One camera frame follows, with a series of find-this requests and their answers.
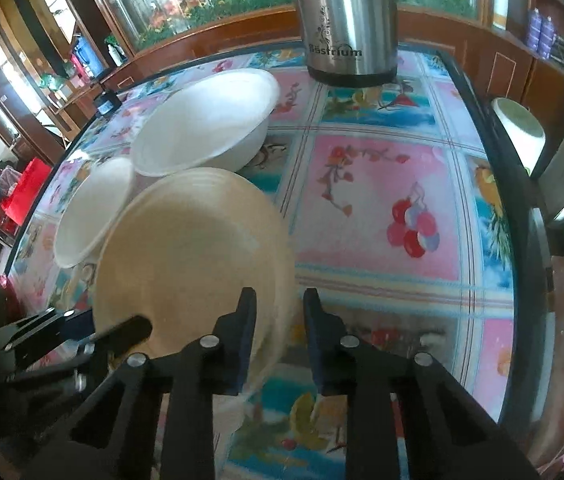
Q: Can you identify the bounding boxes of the wooden partition cabinet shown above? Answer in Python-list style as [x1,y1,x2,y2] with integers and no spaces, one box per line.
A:
[97,5,564,126]

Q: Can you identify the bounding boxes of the small black jar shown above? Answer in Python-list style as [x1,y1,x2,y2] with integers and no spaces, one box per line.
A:
[93,91,122,116]

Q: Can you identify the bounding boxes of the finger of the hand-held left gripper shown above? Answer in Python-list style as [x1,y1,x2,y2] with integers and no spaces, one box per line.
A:
[4,315,153,388]
[0,307,97,368]

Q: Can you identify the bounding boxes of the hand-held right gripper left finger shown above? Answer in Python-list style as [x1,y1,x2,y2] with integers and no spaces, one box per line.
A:
[27,287,257,480]

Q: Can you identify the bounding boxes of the green packets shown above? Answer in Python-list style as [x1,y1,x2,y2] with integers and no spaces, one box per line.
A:
[42,72,70,92]

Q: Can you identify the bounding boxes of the cream ribbed plastic bowl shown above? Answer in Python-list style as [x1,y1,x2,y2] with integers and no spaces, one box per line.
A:
[93,166,297,441]

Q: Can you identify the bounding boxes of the small white disposable bowl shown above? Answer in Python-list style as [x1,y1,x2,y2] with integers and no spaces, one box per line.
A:
[53,156,136,269]

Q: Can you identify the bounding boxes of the red paper bag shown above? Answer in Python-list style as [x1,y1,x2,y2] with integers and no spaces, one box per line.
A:
[1,156,54,226]

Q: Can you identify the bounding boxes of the blue thermos flask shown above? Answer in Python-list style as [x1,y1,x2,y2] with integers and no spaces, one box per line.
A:
[74,35,105,78]

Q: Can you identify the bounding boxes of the white round container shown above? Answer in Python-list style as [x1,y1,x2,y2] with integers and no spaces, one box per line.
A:
[490,96,547,176]

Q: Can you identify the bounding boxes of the stainless steel thermos jug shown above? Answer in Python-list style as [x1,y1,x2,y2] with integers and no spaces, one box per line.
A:
[272,0,399,88]

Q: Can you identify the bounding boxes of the large white disposable bowl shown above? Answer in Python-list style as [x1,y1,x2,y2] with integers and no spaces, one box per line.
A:
[131,69,281,177]

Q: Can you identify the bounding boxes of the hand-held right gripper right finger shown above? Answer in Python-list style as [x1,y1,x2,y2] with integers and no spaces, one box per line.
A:
[302,287,532,480]

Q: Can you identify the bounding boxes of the floral glass wall panel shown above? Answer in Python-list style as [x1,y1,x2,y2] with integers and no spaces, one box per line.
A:
[79,0,492,51]

